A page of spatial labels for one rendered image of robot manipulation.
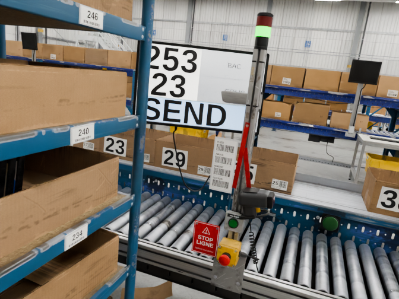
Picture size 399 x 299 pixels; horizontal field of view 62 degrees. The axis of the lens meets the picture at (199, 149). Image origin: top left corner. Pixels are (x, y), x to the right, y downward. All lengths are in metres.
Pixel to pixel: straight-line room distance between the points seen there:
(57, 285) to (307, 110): 5.53
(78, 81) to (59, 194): 0.21
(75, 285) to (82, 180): 0.23
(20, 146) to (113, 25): 0.29
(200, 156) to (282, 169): 0.45
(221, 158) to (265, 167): 0.63
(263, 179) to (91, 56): 6.46
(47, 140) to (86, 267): 0.34
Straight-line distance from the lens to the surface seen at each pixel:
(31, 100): 0.58
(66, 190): 0.69
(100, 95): 0.71
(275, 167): 1.76
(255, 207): 1.16
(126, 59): 7.34
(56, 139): 0.58
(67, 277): 0.77
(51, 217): 0.68
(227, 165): 1.17
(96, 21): 0.64
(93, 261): 0.83
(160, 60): 1.25
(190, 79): 1.24
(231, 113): 1.24
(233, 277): 1.33
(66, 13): 0.59
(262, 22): 1.13
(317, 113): 5.99
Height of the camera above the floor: 1.46
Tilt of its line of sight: 13 degrees down
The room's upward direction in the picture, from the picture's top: 6 degrees clockwise
